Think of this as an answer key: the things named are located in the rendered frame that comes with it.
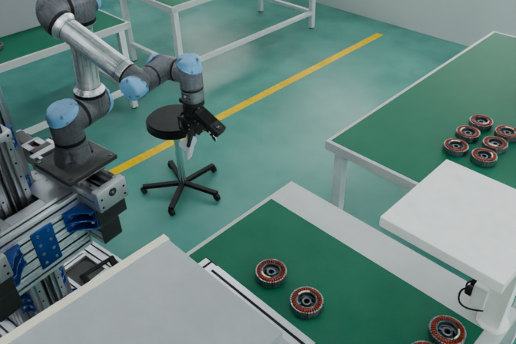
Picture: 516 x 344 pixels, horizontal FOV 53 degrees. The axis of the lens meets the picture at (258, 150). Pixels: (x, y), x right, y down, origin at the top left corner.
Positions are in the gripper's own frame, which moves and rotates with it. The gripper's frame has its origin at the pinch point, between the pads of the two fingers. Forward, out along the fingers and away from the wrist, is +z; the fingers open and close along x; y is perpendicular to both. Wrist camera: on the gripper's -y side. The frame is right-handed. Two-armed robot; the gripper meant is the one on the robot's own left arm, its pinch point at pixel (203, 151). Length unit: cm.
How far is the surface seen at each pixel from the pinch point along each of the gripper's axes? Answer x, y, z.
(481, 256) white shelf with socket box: -1, -94, -5
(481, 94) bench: -171, -49, 40
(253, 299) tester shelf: 38, -51, 4
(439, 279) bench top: -30, -80, 40
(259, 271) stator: 6.9, -28.3, 36.5
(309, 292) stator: 4, -48, 37
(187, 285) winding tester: 56, -48, -17
